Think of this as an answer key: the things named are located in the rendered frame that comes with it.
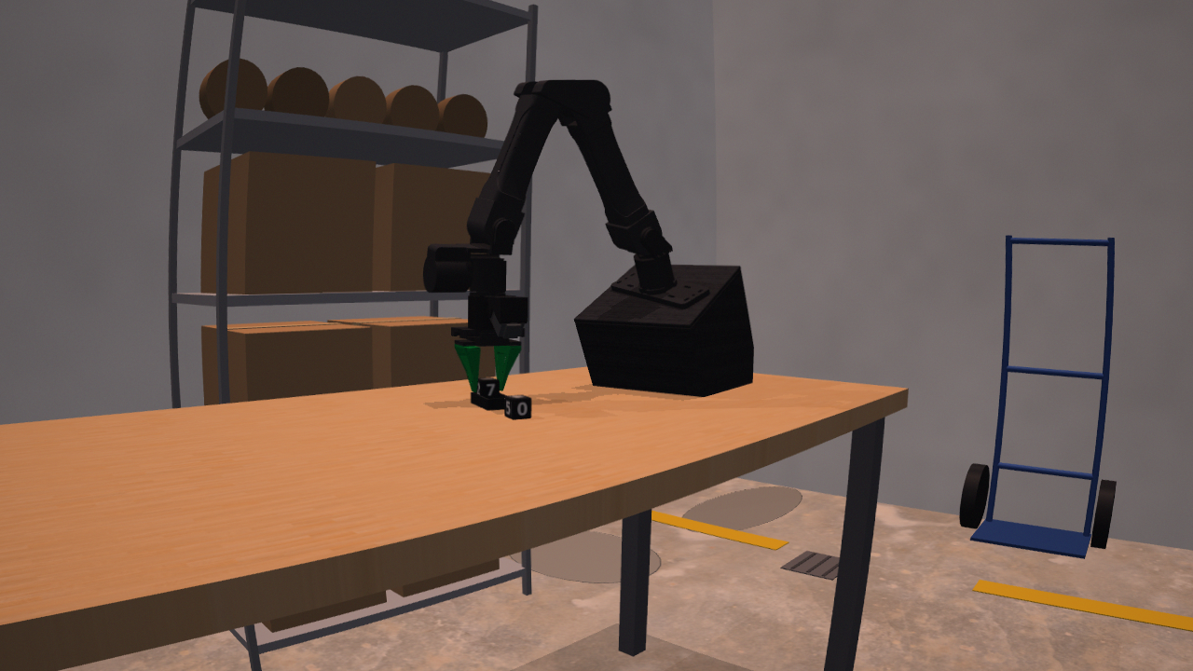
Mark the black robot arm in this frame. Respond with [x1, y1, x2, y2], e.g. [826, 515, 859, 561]
[424, 80, 710, 338]

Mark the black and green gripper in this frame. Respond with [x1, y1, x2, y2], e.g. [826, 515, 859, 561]
[451, 327, 521, 392]

